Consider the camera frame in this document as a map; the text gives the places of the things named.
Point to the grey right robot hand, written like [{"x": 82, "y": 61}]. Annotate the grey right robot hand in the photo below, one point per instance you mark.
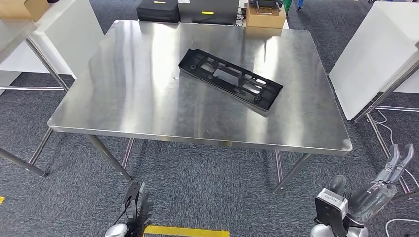
[{"x": 373, "y": 199}]

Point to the black plastic plate bracket part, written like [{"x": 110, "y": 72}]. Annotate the black plastic plate bracket part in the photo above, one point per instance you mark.
[{"x": 226, "y": 76}]

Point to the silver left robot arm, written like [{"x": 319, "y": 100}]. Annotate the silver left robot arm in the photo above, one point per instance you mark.
[{"x": 116, "y": 231}]

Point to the stainless steel workbench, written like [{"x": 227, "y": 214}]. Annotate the stainless steel workbench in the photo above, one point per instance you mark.
[{"x": 147, "y": 81}]

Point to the white panel steel table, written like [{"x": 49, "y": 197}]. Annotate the white panel steel table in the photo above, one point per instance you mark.
[
  {"x": 65, "y": 32},
  {"x": 366, "y": 65}
]

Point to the green plastic crate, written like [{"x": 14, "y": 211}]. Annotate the green plastic crate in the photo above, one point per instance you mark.
[{"x": 287, "y": 5}]

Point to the black carry case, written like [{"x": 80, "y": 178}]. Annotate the black carry case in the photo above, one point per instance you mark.
[{"x": 157, "y": 13}]

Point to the small black bag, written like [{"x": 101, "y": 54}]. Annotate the small black bag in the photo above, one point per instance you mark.
[{"x": 53, "y": 1}]

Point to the plain cardboard box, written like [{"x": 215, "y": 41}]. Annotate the plain cardboard box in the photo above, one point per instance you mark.
[{"x": 23, "y": 8}]

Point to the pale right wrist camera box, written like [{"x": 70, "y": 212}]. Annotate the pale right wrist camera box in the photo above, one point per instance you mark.
[{"x": 332, "y": 199}]

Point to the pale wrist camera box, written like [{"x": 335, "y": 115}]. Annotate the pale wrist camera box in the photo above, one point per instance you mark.
[
  {"x": 332, "y": 199},
  {"x": 142, "y": 188}
]

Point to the black right camera bracket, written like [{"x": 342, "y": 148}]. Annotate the black right camera bracket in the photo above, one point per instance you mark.
[{"x": 327, "y": 219}]

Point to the blue metal cart frame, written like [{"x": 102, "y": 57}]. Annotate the blue metal cart frame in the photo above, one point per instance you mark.
[{"x": 300, "y": 4}]

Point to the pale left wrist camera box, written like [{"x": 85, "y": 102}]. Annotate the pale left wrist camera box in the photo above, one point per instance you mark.
[{"x": 142, "y": 188}]

